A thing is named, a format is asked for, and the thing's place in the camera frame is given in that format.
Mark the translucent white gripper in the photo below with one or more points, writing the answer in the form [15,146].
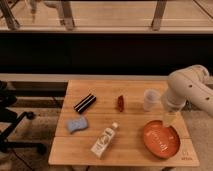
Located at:
[168,118]

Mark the orange ceramic bowl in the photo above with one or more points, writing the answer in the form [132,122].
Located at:
[163,142]

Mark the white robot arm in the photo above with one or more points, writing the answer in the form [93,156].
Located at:
[188,84]

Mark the translucent plastic cup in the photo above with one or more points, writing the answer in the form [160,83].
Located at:
[151,98]

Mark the small red brown object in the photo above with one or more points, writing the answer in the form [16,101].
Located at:
[120,103]

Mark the white plastic bottle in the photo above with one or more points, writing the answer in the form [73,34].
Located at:
[104,140]

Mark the black white striped case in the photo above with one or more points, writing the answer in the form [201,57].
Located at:
[85,103]

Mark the blue sponge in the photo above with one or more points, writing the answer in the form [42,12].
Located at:
[78,124]

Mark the black office chair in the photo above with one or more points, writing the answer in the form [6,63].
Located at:
[6,100]

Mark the metal frame leg right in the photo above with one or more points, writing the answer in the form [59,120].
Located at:
[158,14]

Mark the metal frame leg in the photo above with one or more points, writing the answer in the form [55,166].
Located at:
[158,14]
[11,22]
[67,15]

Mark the metal frame leg middle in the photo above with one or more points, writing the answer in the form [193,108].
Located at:
[67,15]

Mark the metal frame leg left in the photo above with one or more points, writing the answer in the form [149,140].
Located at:
[11,22]

